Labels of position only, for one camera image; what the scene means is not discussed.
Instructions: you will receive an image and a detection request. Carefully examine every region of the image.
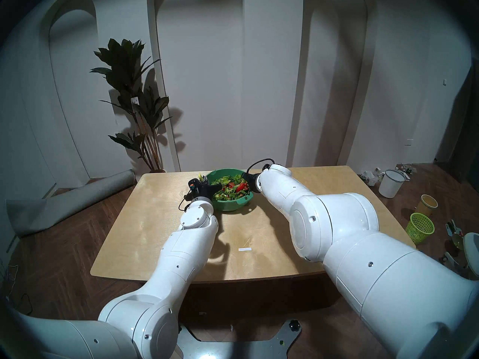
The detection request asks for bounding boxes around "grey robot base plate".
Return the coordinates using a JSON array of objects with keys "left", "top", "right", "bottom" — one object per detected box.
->
[{"left": 176, "top": 319, "right": 302, "bottom": 359}]

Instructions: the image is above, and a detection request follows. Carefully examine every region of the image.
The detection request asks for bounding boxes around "green mesh basket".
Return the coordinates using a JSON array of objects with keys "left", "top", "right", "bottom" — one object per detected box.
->
[{"left": 406, "top": 213, "right": 435, "bottom": 245}]

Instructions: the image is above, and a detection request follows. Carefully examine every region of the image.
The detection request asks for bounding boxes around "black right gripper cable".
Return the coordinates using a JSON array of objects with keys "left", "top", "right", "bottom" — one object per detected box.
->
[{"left": 245, "top": 158, "right": 275, "bottom": 175}]

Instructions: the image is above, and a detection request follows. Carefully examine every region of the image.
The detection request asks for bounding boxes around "mixed lettuce tomato salad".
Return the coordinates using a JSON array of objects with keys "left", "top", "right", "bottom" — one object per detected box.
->
[{"left": 211, "top": 174, "right": 250, "bottom": 202}]

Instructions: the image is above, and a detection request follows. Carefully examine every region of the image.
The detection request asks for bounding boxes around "tall potted plant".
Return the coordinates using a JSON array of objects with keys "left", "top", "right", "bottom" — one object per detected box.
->
[{"left": 90, "top": 39, "right": 173, "bottom": 174}]

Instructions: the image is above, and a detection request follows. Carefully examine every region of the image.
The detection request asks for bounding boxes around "rolled grey mat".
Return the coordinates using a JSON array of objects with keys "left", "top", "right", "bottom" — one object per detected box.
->
[{"left": 6, "top": 169, "right": 137, "bottom": 238}]

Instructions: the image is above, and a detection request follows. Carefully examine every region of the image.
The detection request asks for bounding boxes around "green plastic salad bowl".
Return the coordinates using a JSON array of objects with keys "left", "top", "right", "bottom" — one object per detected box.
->
[{"left": 205, "top": 169, "right": 253, "bottom": 212}]

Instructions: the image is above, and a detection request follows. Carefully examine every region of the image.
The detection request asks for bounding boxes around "white bucket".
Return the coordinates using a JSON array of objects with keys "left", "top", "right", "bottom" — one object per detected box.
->
[{"left": 378, "top": 169, "right": 406, "bottom": 199}]

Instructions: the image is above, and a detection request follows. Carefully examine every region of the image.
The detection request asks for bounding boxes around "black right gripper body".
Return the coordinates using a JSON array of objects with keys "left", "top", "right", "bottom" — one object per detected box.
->
[{"left": 241, "top": 171, "right": 262, "bottom": 193}]

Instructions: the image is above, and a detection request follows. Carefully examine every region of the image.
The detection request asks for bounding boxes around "crumpled white paper litter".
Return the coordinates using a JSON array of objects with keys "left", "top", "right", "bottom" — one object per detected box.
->
[{"left": 359, "top": 168, "right": 386, "bottom": 186}]

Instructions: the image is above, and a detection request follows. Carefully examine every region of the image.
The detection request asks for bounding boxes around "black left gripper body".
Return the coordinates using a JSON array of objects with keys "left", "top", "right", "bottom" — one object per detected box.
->
[{"left": 188, "top": 178, "right": 211, "bottom": 202}]

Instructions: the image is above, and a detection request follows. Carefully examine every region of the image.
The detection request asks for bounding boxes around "green plastic item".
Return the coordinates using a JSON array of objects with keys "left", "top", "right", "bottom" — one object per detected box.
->
[{"left": 445, "top": 220, "right": 464, "bottom": 250}]

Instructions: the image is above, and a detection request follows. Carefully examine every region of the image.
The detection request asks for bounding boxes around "yellow paper cup bin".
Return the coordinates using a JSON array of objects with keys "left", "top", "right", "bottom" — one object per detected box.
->
[{"left": 415, "top": 194, "right": 438, "bottom": 217}]

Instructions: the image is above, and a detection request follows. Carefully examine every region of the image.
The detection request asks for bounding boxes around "white swivel chair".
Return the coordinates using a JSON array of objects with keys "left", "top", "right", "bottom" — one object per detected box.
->
[{"left": 443, "top": 232, "right": 479, "bottom": 280}]

